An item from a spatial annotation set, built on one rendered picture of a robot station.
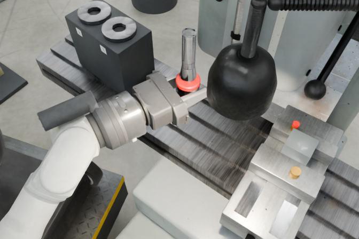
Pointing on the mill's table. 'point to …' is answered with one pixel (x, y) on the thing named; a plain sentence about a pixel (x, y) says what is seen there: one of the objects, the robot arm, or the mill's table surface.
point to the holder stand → (111, 45)
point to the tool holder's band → (187, 84)
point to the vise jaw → (301, 190)
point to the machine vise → (279, 218)
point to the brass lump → (295, 172)
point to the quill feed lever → (311, 92)
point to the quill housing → (280, 20)
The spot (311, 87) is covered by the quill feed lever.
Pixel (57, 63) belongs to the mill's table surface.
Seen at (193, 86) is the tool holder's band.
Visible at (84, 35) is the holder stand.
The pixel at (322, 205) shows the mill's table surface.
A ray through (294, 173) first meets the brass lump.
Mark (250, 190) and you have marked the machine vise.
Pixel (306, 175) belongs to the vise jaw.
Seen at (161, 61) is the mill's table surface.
